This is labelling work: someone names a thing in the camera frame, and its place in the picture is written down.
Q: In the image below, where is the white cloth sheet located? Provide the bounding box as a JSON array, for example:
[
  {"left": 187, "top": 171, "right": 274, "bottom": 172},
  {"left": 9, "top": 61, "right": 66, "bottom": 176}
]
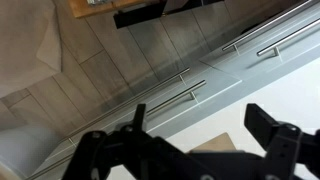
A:
[{"left": 0, "top": 0, "right": 62, "bottom": 97}]

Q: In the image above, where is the lower right drawer handle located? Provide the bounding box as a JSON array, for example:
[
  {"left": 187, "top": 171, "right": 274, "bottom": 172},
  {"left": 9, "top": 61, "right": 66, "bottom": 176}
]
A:
[{"left": 60, "top": 67, "right": 190, "bottom": 143}]

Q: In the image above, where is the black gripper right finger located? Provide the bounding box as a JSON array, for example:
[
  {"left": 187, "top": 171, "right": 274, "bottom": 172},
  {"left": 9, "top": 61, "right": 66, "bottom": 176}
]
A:
[{"left": 244, "top": 103, "right": 279, "bottom": 150}]

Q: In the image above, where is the white vanity cabinet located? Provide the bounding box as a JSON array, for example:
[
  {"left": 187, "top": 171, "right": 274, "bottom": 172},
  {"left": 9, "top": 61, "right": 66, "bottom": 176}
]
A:
[{"left": 27, "top": 0, "right": 320, "bottom": 180}]

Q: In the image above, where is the wooden board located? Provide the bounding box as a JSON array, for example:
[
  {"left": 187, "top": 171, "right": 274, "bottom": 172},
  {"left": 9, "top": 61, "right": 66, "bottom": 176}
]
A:
[{"left": 68, "top": 0, "right": 159, "bottom": 18}]

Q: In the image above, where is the upper right drawer handle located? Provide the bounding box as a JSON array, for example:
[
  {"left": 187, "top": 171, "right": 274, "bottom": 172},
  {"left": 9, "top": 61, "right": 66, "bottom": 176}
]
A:
[{"left": 146, "top": 80, "right": 206, "bottom": 115}]

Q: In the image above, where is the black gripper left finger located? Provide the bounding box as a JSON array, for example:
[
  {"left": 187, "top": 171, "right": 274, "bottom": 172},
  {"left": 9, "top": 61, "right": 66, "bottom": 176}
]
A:
[{"left": 132, "top": 104, "right": 146, "bottom": 131}]

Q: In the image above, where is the drawer handle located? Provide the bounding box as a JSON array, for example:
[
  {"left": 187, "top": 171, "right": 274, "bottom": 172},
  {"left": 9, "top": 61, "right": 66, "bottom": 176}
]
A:
[
  {"left": 60, "top": 67, "right": 190, "bottom": 143},
  {"left": 256, "top": 18, "right": 320, "bottom": 57},
  {"left": 222, "top": 0, "right": 318, "bottom": 51},
  {"left": 146, "top": 80, "right": 206, "bottom": 115}
]

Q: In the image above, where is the lower left drawer handle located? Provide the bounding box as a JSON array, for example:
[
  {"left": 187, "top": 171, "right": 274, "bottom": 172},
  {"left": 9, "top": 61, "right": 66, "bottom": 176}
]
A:
[{"left": 222, "top": 0, "right": 318, "bottom": 51}]

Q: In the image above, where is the upper left drawer handle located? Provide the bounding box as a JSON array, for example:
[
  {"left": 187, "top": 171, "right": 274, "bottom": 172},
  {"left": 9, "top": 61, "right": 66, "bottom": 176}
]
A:
[{"left": 256, "top": 18, "right": 320, "bottom": 57}]

